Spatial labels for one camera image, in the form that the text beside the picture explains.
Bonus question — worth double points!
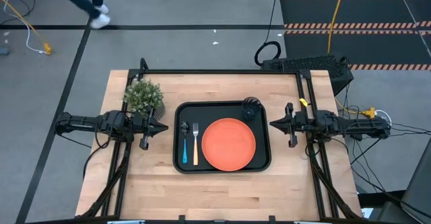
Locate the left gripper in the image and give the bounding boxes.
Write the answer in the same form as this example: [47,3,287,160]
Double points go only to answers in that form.
[129,106,169,151]

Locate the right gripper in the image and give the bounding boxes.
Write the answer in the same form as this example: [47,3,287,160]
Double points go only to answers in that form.
[269,102,326,149]

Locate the dark blue patterned cup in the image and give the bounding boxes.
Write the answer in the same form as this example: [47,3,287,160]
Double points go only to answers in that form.
[241,96,264,122]

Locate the spoon with blue handle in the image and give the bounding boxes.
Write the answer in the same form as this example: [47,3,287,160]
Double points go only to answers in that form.
[180,120,191,165]

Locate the fork with peach handle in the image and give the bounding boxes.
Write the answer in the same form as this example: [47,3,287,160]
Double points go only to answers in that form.
[191,122,200,167]

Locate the black plastic serving tray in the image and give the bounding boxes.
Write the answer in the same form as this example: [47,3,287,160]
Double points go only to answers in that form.
[172,100,272,175]

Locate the orange plastic plate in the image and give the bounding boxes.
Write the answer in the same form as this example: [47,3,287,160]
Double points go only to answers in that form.
[201,117,257,172]

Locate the black white striped pot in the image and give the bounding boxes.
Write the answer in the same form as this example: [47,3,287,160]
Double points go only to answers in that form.
[147,100,167,122]

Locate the artificial green plant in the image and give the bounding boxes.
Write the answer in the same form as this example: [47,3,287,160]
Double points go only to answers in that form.
[122,78,165,116]

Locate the black perforated computer tower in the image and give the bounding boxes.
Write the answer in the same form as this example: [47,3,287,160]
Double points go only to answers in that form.
[261,54,355,97]

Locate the black hazard-striped floor mat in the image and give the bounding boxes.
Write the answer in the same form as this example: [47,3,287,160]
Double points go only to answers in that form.
[279,0,418,30]
[282,30,431,71]
[402,0,431,28]

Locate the yellow power plug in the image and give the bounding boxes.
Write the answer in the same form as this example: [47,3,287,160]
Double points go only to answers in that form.
[356,106,377,119]

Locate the black metal table frame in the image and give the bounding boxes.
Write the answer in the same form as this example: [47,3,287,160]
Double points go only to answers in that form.
[75,57,364,224]

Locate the white power cable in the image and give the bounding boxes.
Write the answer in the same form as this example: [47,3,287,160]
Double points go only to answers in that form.
[374,109,393,126]

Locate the black hanging cable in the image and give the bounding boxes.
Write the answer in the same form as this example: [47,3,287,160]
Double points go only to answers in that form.
[253,0,283,67]

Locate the yellow hanging cable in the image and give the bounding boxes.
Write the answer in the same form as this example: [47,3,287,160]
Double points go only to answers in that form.
[327,0,348,55]

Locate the yellow floor cable with plug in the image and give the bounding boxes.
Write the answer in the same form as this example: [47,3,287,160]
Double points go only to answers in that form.
[0,0,54,57]

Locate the white floor cable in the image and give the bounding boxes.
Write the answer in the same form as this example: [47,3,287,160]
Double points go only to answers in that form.
[2,0,45,54]

